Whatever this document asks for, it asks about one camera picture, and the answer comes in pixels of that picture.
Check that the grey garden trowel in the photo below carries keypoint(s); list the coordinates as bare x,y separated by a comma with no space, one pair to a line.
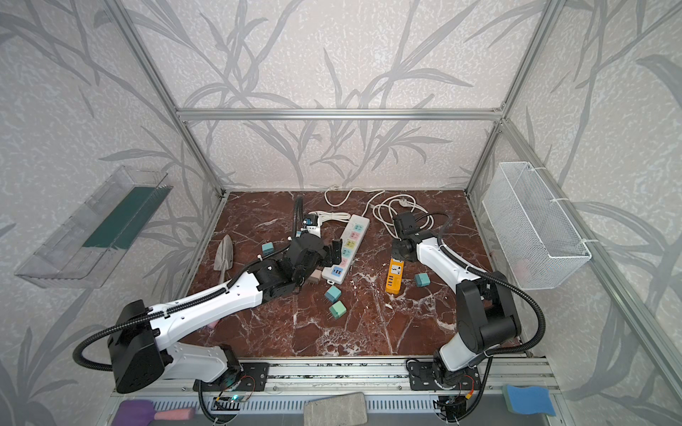
224,259

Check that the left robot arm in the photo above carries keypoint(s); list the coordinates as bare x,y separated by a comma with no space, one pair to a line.
145,346

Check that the teal cube charger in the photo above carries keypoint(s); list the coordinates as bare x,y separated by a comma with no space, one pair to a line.
422,280
268,248
333,294

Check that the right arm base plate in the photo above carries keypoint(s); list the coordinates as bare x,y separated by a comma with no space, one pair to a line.
430,375

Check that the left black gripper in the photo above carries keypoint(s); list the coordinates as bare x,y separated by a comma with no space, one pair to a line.
324,253

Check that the white wire mesh basket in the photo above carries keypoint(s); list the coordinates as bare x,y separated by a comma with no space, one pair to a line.
539,242

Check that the grey sponge block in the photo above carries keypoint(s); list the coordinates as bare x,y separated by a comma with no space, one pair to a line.
341,410

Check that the orange power strip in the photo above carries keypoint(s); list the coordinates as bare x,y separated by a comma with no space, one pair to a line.
394,277

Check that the clear plastic wall tray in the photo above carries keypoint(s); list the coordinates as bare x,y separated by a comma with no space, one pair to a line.
87,248

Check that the blue sponge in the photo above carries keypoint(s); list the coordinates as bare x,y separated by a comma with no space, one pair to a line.
531,400

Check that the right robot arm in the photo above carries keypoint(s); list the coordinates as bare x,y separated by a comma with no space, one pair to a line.
486,312

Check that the white multicolour power strip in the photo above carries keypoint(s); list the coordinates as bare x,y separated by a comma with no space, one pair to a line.
352,237

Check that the purple pink brush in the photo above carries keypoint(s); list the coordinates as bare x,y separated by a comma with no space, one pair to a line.
139,412

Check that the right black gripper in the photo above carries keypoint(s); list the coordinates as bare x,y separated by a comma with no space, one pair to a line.
403,224

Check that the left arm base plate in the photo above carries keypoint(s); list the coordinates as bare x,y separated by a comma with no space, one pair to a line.
250,377

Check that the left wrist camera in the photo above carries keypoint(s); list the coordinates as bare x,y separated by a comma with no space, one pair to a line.
312,224

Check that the green cube charger centre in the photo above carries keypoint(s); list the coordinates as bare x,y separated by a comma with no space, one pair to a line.
338,310

